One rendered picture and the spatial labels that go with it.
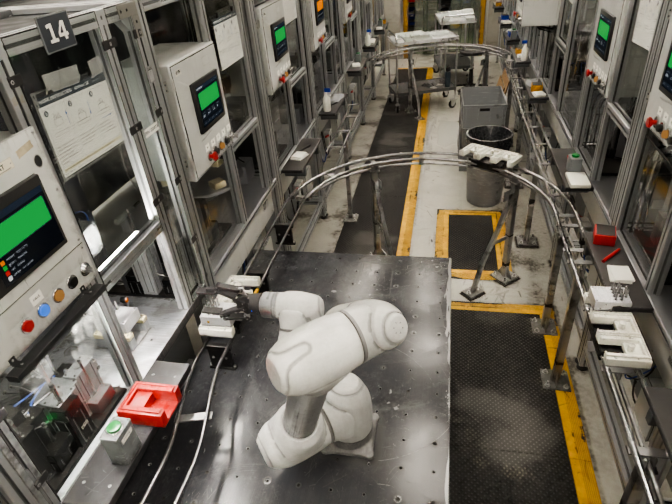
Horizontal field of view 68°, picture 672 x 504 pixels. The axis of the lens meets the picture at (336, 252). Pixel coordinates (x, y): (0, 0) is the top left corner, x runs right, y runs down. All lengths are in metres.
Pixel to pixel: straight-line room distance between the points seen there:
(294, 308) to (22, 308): 0.75
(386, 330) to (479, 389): 1.87
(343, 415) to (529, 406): 1.45
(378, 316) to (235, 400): 1.07
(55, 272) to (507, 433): 2.14
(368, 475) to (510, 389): 1.36
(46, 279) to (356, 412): 0.97
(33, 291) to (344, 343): 0.80
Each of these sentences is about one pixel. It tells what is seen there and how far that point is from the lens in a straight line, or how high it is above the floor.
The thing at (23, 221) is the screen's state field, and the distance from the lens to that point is 1.40.
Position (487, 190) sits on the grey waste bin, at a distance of 4.49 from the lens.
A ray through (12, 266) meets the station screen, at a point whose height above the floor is 1.58.
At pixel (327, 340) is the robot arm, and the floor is 1.46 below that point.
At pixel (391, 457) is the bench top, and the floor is 0.68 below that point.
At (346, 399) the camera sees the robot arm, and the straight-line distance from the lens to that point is 1.64.
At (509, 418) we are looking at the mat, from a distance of 2.83.
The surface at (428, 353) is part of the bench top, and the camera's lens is 2.14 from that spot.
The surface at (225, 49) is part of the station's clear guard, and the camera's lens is 2.57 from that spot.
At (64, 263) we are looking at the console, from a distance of 1.54.
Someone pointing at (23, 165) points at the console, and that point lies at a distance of 1.44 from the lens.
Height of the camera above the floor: 2.19
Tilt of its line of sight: 33 degrees down
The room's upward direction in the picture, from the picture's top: 5 degrees counter-clockwise
